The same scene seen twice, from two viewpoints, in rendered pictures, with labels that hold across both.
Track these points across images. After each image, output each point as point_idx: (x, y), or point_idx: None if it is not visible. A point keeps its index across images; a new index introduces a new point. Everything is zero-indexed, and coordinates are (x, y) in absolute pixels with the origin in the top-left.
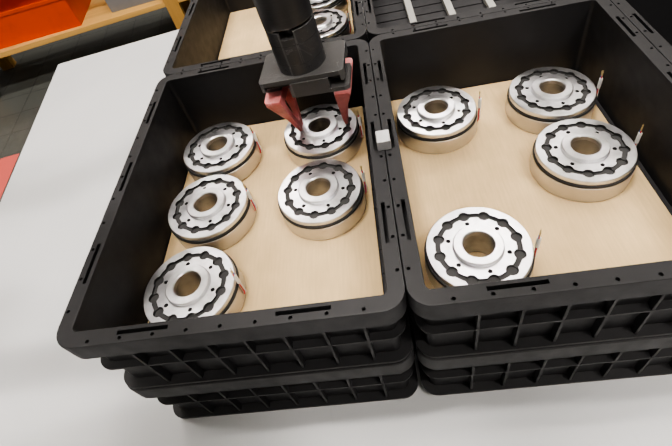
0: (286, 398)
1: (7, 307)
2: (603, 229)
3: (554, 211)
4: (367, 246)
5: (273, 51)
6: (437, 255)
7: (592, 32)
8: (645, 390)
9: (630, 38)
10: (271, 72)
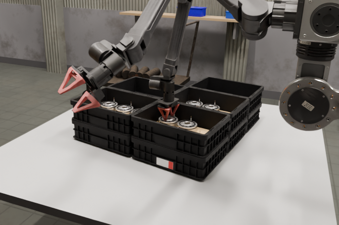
0: (213, 165)
1: (120, 208)
2: None
3: None
4: (203, 129)
5: (168, 97)
6: None
7: (190, 93)
8: (243, 139)
9: (202, 90)
10: (166, 103)
